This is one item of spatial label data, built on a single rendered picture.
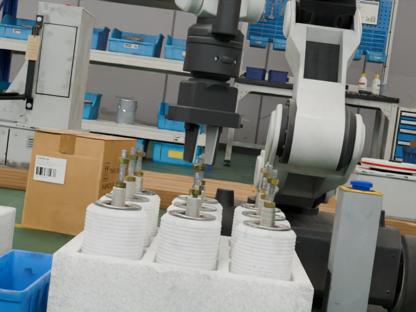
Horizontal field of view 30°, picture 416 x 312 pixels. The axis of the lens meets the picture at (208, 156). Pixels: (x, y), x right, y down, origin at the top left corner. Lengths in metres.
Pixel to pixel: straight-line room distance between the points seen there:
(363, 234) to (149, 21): 8.46
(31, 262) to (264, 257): 0.48
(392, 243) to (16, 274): 0.82
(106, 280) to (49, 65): 2.33
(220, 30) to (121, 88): 8.59
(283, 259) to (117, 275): 0.25
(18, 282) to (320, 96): 0.73
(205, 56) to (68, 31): 2.28
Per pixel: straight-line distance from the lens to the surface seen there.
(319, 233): 1.75
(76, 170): 2.36
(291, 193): 1.92
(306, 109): 1.64
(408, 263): 1.77
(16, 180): 3.33
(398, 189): 3.37
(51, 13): 3.46
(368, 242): 1.41
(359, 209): 1.40
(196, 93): 1.17
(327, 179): 1.75
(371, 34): 7.40
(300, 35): 1.77
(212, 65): 1.17
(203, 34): 1.18
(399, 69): 9.87
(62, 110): 3.42
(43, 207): 2.41
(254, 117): 9.63
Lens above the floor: 0.41
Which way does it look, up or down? 3 degrees down
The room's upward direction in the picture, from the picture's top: 8 degrees clockwise
